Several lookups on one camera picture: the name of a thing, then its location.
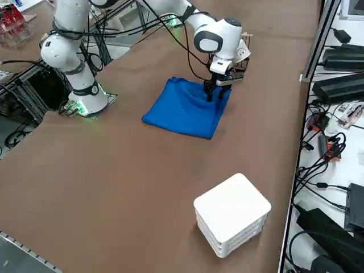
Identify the large black power brick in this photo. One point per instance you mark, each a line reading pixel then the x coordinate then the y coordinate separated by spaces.
pixel 327 233

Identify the small black power adapter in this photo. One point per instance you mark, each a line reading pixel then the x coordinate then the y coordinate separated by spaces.
pixel 342 35

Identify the aluminium profile post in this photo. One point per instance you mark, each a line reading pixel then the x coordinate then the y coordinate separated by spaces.
pixel 321 37

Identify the metal table edge rail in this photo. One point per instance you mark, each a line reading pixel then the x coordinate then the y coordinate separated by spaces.
pixel 22 247

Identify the long black power adapter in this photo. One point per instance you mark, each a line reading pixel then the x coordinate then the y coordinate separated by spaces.
pixel 338 88
pixel 344 58

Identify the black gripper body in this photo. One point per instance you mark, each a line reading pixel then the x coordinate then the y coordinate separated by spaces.
pixel 214 76

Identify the aluminium side frame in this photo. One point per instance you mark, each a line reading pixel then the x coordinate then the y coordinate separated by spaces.
pixel 31 98

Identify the clear shelf with red packets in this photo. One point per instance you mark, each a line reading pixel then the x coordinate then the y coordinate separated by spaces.
pixel 14 28

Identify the red black electronic module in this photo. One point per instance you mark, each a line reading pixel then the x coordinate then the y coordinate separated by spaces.
pixel 320 120

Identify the orange black connector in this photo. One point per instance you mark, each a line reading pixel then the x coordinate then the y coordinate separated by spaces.
pixel 330 148

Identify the white framed monitor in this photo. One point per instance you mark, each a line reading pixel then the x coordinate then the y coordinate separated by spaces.
pixel 355 8

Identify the printed cards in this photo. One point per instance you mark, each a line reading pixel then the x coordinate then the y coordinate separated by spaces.
pixel 351 113

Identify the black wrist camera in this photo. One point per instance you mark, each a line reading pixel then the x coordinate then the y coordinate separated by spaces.
pixel 233 76

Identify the white stacked drawer box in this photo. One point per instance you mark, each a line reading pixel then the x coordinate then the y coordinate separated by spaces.
pixel 231 207

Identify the blue towel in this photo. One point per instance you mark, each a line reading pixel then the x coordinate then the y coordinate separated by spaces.
pixel 182 116

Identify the black box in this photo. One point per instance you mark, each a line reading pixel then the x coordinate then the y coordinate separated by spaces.
pixel 355 207

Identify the white smiley face cup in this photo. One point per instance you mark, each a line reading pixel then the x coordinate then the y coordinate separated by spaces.
pixel 244 52

